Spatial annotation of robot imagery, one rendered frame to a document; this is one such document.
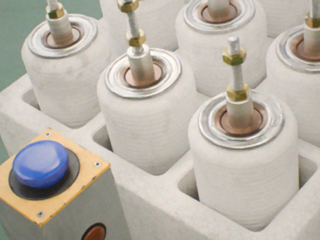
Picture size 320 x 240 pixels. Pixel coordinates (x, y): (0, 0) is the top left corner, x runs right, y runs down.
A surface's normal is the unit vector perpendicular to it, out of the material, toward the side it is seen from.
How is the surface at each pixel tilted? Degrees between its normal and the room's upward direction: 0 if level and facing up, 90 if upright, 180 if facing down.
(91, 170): 0
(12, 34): 0
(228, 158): 42
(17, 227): 90
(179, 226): 90
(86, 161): 0
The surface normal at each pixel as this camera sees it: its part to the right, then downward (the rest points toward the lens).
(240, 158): -0.14, -0.07
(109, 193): 0.74, 0.37
